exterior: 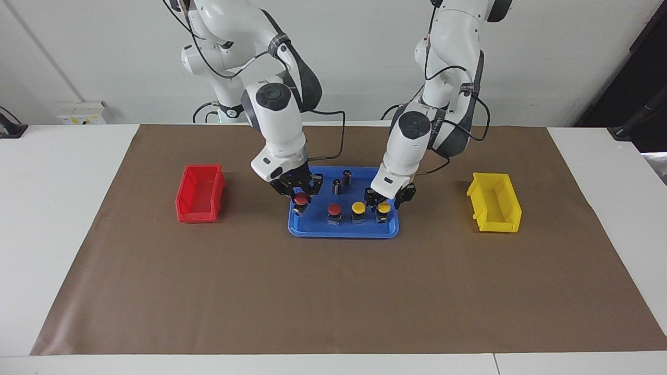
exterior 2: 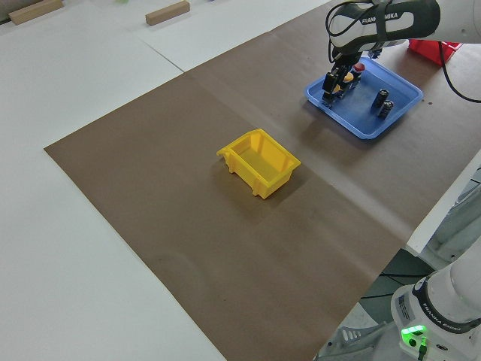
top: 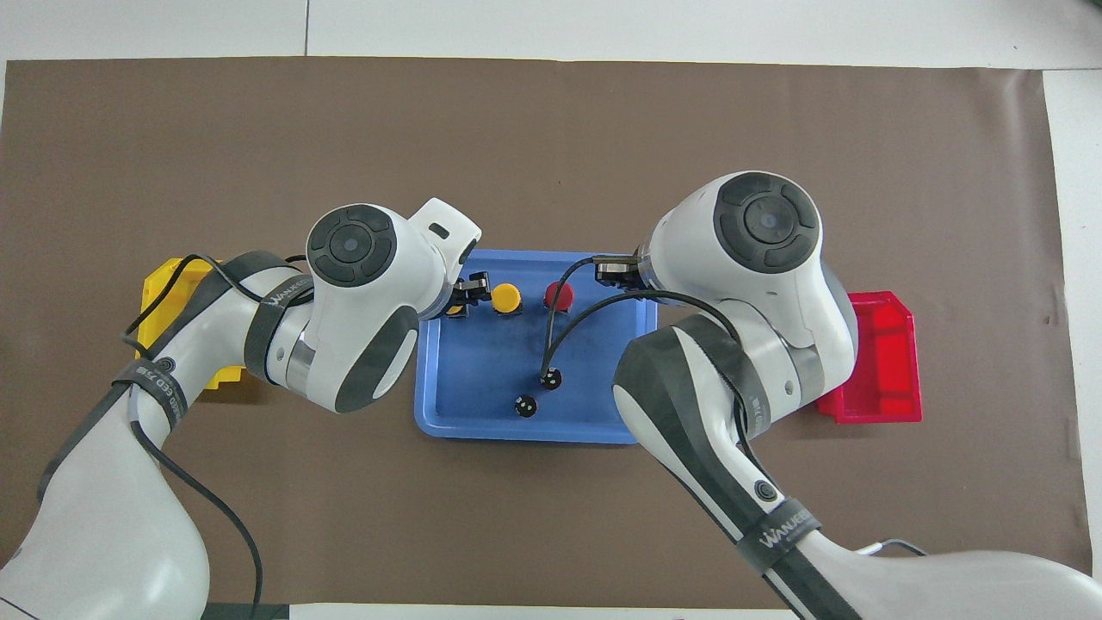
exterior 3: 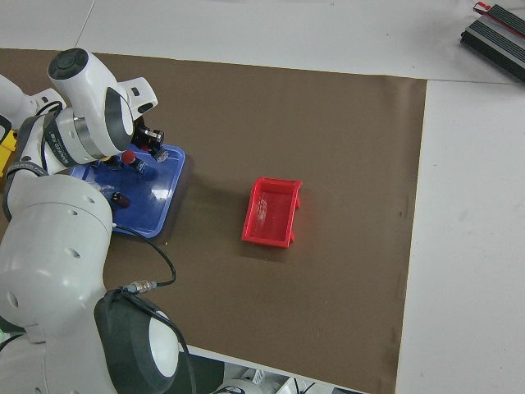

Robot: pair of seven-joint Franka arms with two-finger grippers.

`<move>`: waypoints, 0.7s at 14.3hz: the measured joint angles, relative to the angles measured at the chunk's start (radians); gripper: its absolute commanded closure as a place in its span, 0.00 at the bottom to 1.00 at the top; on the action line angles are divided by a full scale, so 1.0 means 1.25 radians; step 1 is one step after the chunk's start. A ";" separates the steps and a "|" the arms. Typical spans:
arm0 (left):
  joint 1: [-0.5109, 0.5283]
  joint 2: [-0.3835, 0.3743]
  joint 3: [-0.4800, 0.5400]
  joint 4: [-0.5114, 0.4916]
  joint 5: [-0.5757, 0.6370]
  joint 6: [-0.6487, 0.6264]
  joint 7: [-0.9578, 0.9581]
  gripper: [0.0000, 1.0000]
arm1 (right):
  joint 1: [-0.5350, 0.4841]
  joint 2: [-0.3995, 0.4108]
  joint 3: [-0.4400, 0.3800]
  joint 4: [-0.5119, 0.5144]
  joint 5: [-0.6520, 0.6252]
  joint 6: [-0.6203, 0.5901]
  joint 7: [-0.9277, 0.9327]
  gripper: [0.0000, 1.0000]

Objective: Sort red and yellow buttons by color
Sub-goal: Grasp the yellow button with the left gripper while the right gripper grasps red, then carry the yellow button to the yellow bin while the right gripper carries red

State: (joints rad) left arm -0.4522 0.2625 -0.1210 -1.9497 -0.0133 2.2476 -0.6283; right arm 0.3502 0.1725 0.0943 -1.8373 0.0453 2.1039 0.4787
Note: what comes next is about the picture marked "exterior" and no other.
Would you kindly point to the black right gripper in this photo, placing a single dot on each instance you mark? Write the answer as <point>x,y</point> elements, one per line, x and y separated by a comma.
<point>294,179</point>

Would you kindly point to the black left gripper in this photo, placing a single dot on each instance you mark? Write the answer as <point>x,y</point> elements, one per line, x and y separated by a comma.
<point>385,199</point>

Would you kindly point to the red push button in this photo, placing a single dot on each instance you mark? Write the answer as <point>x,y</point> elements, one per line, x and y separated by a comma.
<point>300,198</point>
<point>334,209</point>

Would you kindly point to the yellow push button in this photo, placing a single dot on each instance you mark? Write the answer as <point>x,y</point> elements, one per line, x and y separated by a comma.
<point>358,207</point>
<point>384,208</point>

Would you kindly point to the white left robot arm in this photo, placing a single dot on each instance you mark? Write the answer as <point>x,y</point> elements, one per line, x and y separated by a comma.
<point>411,146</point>

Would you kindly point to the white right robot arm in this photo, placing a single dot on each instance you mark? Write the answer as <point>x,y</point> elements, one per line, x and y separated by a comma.
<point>276,125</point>

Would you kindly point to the black button upper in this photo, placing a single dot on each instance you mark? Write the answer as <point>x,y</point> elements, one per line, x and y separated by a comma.
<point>336,187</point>

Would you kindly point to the black button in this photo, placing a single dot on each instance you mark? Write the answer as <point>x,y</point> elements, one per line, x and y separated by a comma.
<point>347,178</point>
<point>336,187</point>

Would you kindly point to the blue plastic tray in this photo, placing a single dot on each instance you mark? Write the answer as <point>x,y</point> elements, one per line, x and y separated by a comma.
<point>318,221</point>

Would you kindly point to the black button lower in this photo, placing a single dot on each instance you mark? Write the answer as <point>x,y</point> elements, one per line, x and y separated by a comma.
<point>347,178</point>

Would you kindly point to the brown paper table mat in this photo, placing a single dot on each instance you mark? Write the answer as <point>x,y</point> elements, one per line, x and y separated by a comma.
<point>333,291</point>

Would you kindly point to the red plastic storage bin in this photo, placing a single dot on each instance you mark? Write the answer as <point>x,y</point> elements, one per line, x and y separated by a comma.
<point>195,216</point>

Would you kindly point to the yellow plastic storage bin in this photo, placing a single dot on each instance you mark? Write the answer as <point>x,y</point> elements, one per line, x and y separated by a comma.
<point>500,225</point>

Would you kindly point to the black tripod stand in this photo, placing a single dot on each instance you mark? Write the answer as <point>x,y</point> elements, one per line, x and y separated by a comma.
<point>625,130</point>

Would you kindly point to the black side panel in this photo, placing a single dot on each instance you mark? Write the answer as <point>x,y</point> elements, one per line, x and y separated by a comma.
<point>625,78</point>

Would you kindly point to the black stand base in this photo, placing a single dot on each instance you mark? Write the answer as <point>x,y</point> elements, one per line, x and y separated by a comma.
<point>10,130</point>

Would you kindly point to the white wall socket box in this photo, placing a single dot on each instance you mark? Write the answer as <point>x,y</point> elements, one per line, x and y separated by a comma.
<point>81,113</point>

